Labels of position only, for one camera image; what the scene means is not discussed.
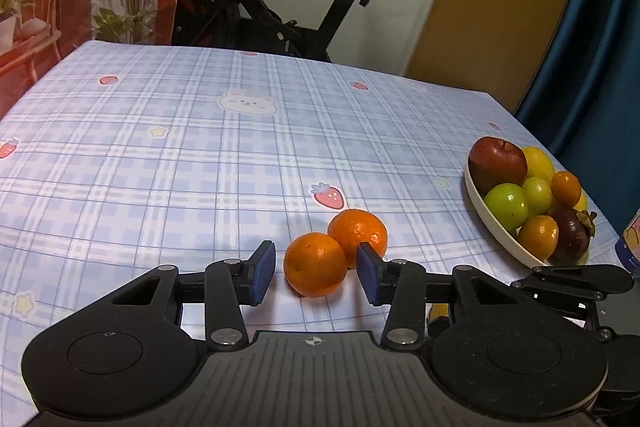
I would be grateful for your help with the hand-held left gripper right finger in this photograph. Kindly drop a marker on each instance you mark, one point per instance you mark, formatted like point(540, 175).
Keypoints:
point(369, 274)

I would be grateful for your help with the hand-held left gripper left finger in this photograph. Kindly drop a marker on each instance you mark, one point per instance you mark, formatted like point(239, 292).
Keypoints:
point(262, 274)

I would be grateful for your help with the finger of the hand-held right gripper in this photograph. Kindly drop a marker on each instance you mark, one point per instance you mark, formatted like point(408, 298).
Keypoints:
point(585, 278)
point(565, 302)

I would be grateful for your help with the dark purple mangosteen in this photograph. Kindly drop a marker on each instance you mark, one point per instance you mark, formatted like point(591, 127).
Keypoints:
point(572, 234)

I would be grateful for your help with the beige plate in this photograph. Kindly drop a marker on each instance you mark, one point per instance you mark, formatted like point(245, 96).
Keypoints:
point(507, 234)

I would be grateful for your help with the green-tinged orange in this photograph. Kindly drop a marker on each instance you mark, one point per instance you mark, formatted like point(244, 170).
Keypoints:
point(566, 188)

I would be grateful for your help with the yellow-green jujube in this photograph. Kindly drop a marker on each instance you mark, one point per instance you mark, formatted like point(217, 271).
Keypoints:
point(537, 196)

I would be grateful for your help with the green jujube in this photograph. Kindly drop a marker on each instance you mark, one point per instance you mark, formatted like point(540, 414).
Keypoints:
point(506, 206)

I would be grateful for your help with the red apple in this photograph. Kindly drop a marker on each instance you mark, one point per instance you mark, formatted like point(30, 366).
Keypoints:
point(497, 162)

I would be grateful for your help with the blue printed carton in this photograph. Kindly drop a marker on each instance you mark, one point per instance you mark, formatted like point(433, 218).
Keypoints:
point(632, 242)

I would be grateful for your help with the plaid blue tablecloth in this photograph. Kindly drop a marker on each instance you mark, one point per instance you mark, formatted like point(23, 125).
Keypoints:
point(200, 157)

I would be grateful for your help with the dark blue curtain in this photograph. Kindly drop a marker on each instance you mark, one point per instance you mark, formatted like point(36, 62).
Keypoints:
point(600, 57)

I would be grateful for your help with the brown wooden board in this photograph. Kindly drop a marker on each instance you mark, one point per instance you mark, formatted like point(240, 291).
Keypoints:
point(500, 7)

